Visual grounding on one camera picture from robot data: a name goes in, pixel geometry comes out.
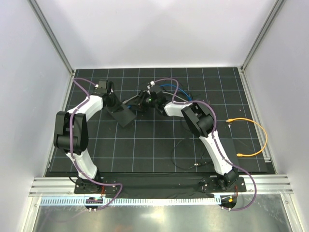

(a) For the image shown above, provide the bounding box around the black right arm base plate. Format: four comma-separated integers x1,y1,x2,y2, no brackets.
197,176,247,193

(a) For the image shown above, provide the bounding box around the white slotted cable duct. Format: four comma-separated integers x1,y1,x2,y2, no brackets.
40,196,221,207

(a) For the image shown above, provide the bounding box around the aluminium right frame post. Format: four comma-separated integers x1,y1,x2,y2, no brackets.
240,0,286,72

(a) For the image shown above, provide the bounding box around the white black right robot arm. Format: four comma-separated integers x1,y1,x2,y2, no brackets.
130,86,239,191

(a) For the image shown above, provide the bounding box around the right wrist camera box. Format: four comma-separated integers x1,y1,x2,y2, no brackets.
146,81,163,98

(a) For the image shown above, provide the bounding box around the aluminium frame post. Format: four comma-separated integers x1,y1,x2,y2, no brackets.
240,0,286,72
27,0,74,76

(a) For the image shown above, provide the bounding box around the grey ethernet cable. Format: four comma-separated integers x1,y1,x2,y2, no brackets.
122,91,194,105

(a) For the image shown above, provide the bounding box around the blue ethernet cable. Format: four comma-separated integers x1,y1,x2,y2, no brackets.
126,84,195,109

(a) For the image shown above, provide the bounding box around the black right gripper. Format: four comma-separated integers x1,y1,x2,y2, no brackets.
127,90,157,113

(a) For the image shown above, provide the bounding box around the aluminium left frame post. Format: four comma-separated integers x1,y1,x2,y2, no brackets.
27,0,74,76

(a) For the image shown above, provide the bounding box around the black network switch box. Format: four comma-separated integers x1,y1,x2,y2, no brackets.
107,104,136,127

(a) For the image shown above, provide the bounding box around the black power cable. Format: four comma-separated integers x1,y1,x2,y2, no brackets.
169,137,215,170

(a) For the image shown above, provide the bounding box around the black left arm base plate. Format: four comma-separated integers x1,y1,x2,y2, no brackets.
74,178,118,194

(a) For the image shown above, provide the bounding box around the yellow ethernet cable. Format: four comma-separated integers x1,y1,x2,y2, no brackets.
225,117,268,158

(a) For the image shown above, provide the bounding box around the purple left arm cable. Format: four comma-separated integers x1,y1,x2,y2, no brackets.
69,77,123,210

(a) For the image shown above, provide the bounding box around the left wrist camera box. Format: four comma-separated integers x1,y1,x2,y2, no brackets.
93,80,114,96

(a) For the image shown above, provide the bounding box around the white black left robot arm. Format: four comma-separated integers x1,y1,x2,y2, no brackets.
54,92,135,193

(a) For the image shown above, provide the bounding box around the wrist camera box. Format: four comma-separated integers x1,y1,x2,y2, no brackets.
146,81,163,98
93,80,114,96

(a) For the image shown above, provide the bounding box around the aluminium front frame rail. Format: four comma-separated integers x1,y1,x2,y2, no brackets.
28,174,294,197

